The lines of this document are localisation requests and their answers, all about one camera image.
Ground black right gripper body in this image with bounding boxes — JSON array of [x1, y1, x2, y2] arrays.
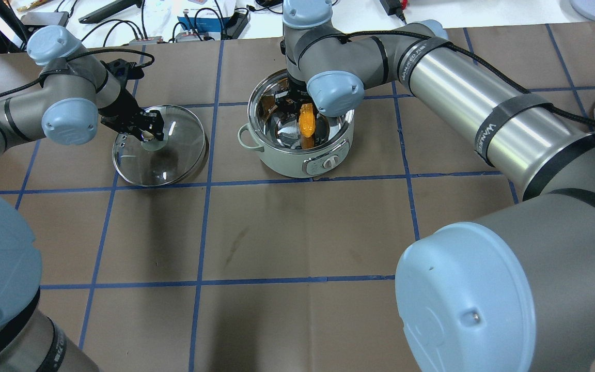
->
[[277, 73, 314, 112]]

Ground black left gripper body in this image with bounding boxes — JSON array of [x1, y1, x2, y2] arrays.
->
[[99, 88, 164, 142]]

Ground yellow corn cob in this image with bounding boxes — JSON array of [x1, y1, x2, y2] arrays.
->
[[297, 103, 317, 150]]

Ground glass pot lid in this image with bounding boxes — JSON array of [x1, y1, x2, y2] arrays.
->
[[113, 104, 208, 188]]

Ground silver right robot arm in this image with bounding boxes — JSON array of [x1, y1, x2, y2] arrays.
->
[[283, 1, 595, 371]]

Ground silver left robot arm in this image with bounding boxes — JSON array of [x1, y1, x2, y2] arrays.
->
[[0, 26, 164, 371]]

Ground pale green electric pot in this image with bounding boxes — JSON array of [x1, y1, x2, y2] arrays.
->
[[238, 70, 354, 178]]

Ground grey adapter box near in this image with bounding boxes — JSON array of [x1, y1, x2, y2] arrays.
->
[[128, 36, 165, 45]]

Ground grey adapter box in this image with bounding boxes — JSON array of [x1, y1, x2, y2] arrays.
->
[[173, 31, 203, 43], [128, 36, 165, 45]]

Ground grey adapter box far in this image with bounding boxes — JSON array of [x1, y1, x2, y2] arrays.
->
[[173, 31, 203, 43]]

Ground black bar tool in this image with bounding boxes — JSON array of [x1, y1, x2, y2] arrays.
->
[[79, 1, 144, 24]]

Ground blue and white box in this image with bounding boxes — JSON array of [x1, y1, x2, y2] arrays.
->
[[173, 1, 238, 32]]

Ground black power adapter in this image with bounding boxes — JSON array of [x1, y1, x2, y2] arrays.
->
[[380, 0, 409, 18]]

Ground brown paper table mat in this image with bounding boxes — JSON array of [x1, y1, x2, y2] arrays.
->
[[0, 26, 577, 371]]

